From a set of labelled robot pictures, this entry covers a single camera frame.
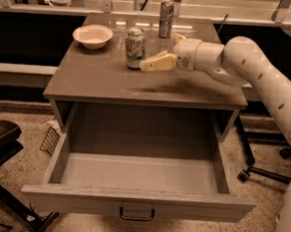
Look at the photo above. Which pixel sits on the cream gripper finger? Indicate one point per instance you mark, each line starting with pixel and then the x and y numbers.
pixel 178 38
pixel 163 61

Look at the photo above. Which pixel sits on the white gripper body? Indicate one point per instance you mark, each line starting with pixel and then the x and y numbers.
pixel 186 54

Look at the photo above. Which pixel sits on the green white 7up can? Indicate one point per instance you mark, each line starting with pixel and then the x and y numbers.
pixel 135 47

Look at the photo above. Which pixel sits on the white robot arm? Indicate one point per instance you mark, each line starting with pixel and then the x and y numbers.
pixel 238 62

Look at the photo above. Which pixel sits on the tall silver drink can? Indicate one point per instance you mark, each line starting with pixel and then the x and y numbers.
pixel 165 18

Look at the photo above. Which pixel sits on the grey cabinet with glossy top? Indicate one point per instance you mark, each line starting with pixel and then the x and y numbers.
pixel 101 76

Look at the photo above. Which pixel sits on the open grey top drawer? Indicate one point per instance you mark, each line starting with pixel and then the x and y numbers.
pixel 140 158

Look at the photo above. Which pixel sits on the white paper bowl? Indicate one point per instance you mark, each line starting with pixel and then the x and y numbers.
pixel 93 37

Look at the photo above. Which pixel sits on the black office chair base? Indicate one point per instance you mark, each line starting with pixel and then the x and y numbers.
pixel 264 147

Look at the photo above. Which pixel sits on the black wire mesh basket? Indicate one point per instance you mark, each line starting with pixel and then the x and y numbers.
pixel 50 141

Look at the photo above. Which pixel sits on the black drawer handle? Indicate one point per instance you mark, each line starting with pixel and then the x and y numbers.
pixel 136 215

